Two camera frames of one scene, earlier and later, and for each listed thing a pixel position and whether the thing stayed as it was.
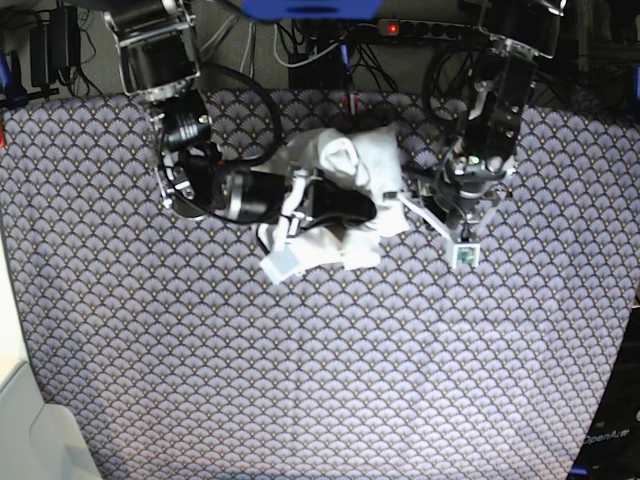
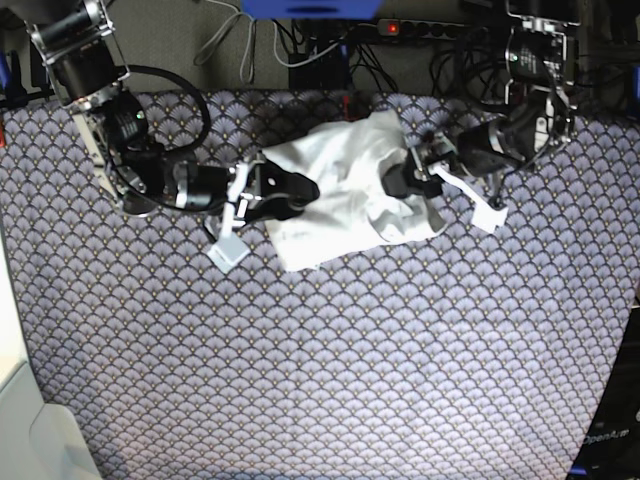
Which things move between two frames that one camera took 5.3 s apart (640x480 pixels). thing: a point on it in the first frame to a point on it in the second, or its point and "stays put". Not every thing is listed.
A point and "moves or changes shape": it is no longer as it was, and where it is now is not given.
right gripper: (465, 242) to (434, 155)
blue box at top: (312, 10) stays put
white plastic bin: (40, 440) stays put
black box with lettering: (611, 450) stays put
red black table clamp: (354, 104) stays put
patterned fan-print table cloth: (164, 348) stays put
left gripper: (324, 200) to (231, 250)
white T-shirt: (369, 161) moves or changes shape
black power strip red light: (419, 28) stays put
